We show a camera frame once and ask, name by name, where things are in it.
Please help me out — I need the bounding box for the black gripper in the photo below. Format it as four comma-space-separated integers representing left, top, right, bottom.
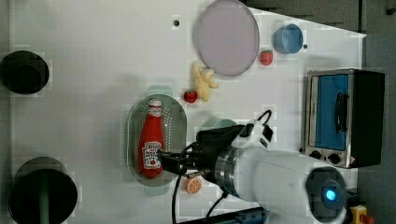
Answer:
158, 125, 244, 182

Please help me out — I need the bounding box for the black toaster oven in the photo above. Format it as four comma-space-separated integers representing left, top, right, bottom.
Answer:
304, 69, 385, 169

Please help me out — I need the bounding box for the black cylindrical camera mount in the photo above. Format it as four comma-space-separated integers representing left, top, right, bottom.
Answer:
8, 157, 78, 224

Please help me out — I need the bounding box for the pink plush strawberry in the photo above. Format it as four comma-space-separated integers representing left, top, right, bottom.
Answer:
260, 49, 273, 66

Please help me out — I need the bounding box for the small red plush strawberry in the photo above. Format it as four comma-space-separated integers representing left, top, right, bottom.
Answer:
183, 91, 198, 104

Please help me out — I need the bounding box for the green oval strainer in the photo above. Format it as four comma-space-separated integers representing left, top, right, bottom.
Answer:
126, 94, 187, 187

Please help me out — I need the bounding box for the red plush ketchup bottle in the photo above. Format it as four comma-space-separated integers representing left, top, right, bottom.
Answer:
138, 99, 163, 178

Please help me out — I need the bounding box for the plush orange slice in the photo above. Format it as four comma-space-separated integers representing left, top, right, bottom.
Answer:
184, 177, 202, 194

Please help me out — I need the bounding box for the blue cup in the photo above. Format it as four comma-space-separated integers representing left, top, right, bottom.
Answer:
273, 24, 304, 54

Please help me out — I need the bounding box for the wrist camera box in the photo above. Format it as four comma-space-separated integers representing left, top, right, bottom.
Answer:
232, 119, 274, 148

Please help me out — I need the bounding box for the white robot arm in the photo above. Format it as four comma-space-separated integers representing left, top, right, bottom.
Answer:
159, 125, 347, 224

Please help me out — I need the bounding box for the large purple plate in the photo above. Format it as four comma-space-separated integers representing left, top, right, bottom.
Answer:
196, 0, 260, 76

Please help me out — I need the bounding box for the yellow peeled plush banana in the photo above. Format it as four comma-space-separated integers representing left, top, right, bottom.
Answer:
192, 62, 219, 102

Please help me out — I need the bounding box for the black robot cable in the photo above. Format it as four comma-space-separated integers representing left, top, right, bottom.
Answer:
171, 175, 230, 224

